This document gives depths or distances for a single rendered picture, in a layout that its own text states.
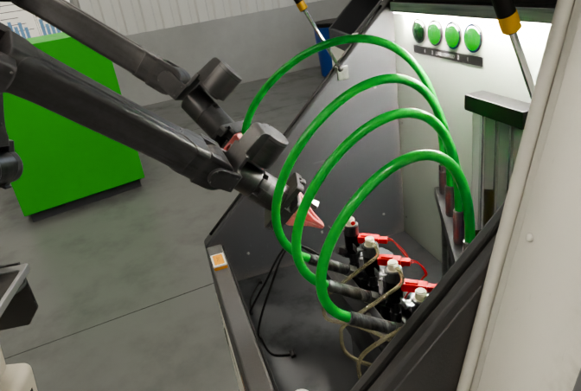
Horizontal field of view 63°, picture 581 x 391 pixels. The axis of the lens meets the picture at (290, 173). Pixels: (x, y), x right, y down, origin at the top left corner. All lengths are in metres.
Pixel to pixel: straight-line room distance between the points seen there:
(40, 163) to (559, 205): 3.84
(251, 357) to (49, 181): 3.40
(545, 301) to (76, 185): 3.87
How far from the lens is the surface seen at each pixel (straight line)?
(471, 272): 0.59
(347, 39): 0.86
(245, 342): 0.90
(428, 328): 0.60
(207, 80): 0.96
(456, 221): 0.79
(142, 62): 0.99
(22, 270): 1.16
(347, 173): 1.22
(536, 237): 0.53
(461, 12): 0.92
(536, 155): 0.53
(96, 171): 4.16
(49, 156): 4.08
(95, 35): 1.04
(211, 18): 7.45
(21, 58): 0.63
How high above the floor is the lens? 1.54
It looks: 23 degrees down
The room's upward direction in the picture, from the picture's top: 9 degrees counter-clockwise
